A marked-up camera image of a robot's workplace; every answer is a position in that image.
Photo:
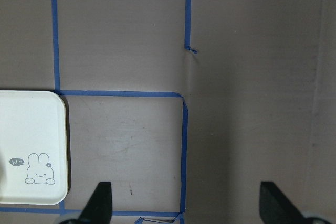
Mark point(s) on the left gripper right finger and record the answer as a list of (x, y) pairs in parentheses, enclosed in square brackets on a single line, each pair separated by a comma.
[(275, 207)]

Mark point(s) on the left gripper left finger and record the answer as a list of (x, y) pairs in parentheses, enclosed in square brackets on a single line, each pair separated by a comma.
[(99, 207)]

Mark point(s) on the cream bunny tray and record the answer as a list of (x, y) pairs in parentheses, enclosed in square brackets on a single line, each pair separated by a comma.
[(34, 166)]

